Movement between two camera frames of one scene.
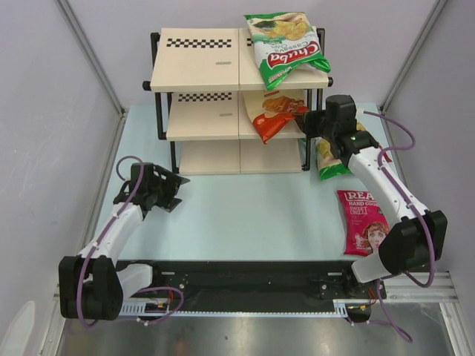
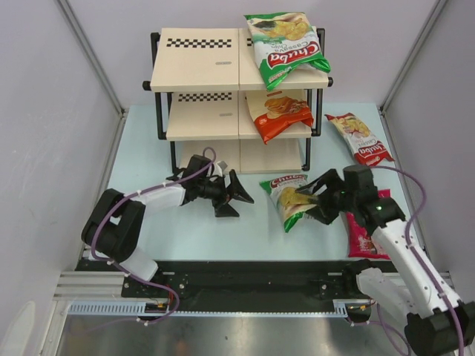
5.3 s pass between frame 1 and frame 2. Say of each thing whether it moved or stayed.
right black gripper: moved
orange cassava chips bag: stayed
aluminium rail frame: stayed
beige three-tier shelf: stayed
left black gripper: moved
